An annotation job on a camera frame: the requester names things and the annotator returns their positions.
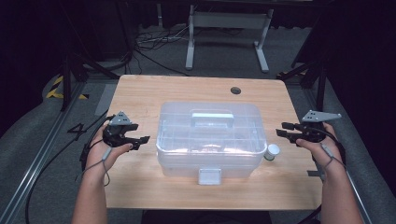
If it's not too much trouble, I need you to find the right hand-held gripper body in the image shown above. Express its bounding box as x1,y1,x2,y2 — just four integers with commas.
299,109,343,144

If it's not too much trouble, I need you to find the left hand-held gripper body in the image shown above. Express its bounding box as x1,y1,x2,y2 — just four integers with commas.
102,110,132,148

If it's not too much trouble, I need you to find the small white bottle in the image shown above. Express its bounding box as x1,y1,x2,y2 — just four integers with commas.
263,143,281,162

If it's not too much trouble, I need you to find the clear plastic storage box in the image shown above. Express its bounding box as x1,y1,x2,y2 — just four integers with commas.
155,101,268,187

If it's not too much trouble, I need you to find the person's right hand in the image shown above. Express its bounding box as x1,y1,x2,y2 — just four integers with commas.
295,121,347,175

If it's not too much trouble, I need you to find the person's left hand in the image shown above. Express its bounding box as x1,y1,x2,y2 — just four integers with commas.
84,125,134,175

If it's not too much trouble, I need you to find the black tripod stand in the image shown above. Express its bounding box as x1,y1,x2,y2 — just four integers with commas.
276,55,329,112
60,51,121,112

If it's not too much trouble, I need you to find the yellow black hazard tape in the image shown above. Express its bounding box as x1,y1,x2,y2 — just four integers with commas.
45,75,90,101

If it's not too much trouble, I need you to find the person's dark clothing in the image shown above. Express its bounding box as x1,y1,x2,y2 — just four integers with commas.
141,209,274,224

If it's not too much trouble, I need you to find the grey wrist lanyard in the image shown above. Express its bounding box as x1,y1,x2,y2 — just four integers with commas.
75,146,114,188
320,143,347,172

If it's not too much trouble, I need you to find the long black floor cable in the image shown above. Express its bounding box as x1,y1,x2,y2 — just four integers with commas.
24,108,110,224

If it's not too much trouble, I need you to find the aluminium floor rail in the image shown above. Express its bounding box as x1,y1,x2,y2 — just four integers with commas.
0,81,87,224
303,90,374,224

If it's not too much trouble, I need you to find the bundle of floor cables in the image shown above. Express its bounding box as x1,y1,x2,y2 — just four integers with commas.
133,23,191,77

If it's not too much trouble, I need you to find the white metal desk frame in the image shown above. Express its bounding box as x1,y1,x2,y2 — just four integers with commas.
185,4,276,75

